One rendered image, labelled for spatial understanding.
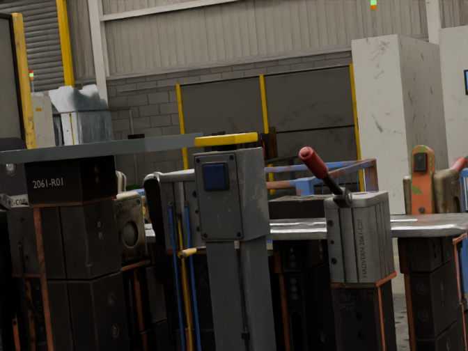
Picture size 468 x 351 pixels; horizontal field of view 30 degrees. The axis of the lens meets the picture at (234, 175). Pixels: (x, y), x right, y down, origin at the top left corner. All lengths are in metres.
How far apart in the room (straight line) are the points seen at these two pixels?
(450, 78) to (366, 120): 0.98
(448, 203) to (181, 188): 0.47
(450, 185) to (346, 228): 0.38
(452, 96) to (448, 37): 0.60
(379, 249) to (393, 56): 8.25
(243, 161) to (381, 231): 0.25
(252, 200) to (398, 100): 8.34
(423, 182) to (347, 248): 0.34
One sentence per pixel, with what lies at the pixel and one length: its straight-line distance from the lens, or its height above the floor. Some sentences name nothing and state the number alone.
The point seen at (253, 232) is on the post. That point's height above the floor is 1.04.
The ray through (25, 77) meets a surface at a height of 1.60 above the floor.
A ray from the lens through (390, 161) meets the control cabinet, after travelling 9.45.
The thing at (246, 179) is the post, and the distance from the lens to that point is 1.08.
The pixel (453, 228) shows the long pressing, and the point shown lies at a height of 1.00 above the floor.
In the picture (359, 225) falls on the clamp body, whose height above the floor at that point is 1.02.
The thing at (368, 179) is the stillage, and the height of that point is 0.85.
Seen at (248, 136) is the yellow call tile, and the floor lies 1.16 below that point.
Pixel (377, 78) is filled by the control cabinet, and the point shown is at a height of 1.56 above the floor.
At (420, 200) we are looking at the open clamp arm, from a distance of 1.49.
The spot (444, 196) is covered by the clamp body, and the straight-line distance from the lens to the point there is 1.50.
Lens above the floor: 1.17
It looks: 3 degrees down
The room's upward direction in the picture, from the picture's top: 5 degrees counter-clockwise
